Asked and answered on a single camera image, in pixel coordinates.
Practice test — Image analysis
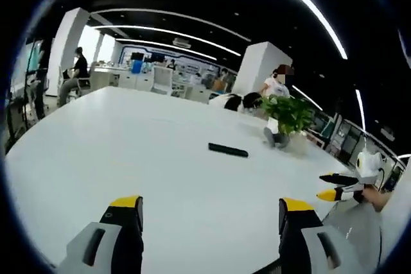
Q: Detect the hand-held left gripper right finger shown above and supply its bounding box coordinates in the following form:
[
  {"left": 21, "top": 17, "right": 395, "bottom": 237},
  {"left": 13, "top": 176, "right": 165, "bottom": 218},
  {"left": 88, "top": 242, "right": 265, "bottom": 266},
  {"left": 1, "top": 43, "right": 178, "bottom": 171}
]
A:
[{"left": 277, "top": 197, "right": 367, "bottom": 274}]

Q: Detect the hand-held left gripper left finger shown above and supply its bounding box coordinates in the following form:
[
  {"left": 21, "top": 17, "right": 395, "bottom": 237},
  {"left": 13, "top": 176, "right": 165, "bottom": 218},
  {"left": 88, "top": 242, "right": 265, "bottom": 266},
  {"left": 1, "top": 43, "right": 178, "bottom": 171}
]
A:
[{"left": 56, "top": 194, "right": 144, "bottom": 274}]

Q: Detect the black remote control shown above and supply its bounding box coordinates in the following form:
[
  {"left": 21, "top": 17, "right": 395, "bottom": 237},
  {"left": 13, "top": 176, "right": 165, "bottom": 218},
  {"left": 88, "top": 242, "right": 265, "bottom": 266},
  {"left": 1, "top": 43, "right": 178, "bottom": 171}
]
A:
[{"left": 207, "top": 142, "right": 249, "bottom": 158}]

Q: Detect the person's right hand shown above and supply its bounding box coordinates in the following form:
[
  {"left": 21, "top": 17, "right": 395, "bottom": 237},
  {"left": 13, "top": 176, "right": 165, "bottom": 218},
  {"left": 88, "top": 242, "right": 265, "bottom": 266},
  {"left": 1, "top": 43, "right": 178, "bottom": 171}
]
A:
[{"left": 362, "top": 185, "right": 393, "bottom": 213}]

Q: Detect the green potted plant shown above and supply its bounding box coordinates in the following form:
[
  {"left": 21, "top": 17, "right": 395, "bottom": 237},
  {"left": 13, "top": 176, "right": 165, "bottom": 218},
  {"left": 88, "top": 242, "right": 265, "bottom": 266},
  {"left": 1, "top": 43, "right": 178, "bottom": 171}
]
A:
[{"left": 258, "top": 94, "right": 316, "bottom": 150}]

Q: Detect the black and white bag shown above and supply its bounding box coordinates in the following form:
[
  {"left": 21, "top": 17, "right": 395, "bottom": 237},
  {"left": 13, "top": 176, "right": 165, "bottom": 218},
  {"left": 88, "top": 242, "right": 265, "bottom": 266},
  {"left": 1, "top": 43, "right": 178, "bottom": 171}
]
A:
[{"left": 208, "top": 91, "right": 266, "bottom": 114}]

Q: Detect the white pillar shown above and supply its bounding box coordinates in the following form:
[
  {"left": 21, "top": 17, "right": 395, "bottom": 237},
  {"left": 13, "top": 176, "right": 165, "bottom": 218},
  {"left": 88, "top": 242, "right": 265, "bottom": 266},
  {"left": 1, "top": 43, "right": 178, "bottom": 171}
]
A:
[
  {"left": 231, "top": 41, "right": 293, "bottom": 96},
  {"left": 44, "top": 7, "right": 91, "bottom": 97}
]

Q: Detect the white office chair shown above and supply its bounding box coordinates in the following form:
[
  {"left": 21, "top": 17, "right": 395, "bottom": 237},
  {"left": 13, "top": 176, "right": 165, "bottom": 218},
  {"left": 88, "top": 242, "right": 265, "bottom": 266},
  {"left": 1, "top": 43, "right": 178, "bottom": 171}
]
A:
[{"left": 57, "top": 65, "right": 91, "bottom": 100}]

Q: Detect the white counter cabinet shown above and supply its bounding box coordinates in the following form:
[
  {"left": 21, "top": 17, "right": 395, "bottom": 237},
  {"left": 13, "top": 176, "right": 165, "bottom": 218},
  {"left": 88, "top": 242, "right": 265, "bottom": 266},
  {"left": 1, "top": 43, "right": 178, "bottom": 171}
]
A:
[{"left": 89, "top": 64, "right": 154, "bottom": 92}]

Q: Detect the white mesh chair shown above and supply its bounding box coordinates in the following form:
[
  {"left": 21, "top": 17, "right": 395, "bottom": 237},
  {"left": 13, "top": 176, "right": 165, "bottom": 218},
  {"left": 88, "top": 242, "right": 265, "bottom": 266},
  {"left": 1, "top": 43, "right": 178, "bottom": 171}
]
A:
[{"left": 150, "top": 65, "right": 174, "bottom": 96}]

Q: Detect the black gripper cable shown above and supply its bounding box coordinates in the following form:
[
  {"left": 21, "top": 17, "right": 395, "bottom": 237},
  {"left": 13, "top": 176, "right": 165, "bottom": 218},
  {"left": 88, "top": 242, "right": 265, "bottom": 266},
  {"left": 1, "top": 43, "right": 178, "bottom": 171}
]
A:
[{"left": 377, "top": 166, "right": 387, "bottom": 193}]

